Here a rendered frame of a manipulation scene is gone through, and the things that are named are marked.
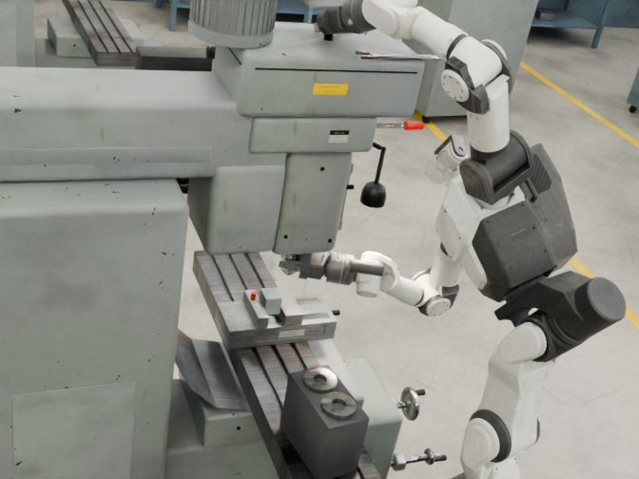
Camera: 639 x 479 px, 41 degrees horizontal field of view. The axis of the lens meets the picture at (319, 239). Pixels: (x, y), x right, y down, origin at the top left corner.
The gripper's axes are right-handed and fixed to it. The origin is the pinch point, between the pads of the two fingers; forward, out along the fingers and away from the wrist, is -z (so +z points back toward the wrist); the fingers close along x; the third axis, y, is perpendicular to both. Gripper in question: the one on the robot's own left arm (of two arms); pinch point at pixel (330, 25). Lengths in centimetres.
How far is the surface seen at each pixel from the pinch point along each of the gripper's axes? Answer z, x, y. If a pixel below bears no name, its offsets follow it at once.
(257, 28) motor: 4.1, -23.4, -0.9
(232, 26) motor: 3.0, -29.0, 0.1
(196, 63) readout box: -40.1, -17.4, -1.5
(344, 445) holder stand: -2, -12, -104
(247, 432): -47, -16, -108
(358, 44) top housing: 2.6, 5.7, -5.4
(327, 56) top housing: 7.3, -7.3, -8.6
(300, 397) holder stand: -12, -17, -92
